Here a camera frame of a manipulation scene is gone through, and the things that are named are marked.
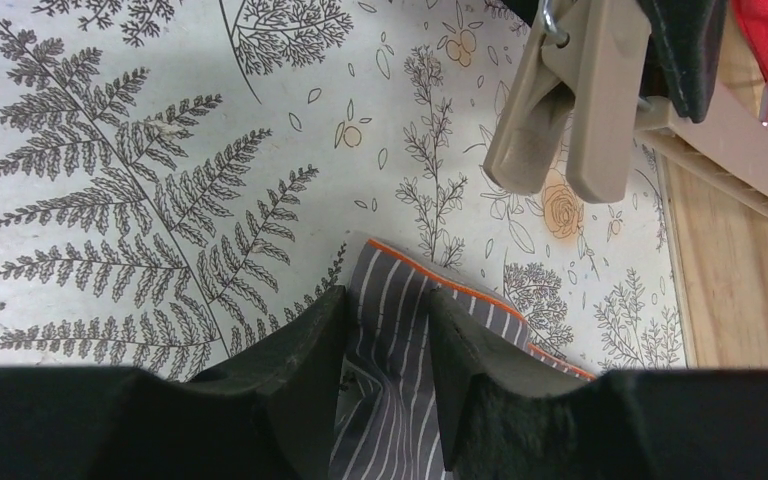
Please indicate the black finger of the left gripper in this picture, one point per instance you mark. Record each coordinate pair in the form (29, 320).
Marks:
(683, 52)

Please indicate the grey striped underwear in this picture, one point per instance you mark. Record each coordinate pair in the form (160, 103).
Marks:
(387, 426)

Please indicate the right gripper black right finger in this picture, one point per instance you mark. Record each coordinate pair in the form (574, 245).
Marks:
(504, 414)

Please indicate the wooden clothes rack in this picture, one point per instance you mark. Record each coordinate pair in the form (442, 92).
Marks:
(719, 251)

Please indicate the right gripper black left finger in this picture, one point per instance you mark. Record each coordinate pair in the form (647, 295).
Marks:
(266, 413)

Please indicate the wooden clip hanger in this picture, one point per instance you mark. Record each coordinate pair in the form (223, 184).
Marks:
(579, 79)

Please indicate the floral patterned table mat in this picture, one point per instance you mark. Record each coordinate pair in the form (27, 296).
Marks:
(179, 179)

